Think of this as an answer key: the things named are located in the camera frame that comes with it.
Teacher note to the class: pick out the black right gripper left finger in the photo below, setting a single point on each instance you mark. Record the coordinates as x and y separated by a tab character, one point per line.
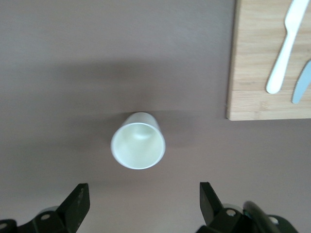
73	211

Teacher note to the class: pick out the grey plastic knife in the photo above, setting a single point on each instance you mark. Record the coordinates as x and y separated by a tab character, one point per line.
302	85

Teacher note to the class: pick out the white plastic knife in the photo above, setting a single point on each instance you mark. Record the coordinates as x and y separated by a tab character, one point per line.
281	60

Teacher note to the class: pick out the bamboo cutting board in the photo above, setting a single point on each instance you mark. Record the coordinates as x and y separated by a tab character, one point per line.
255	72

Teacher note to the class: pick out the cream paper cup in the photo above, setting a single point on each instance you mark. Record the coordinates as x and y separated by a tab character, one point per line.
138	148

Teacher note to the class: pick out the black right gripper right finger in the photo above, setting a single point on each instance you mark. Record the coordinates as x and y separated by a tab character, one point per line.
213	218

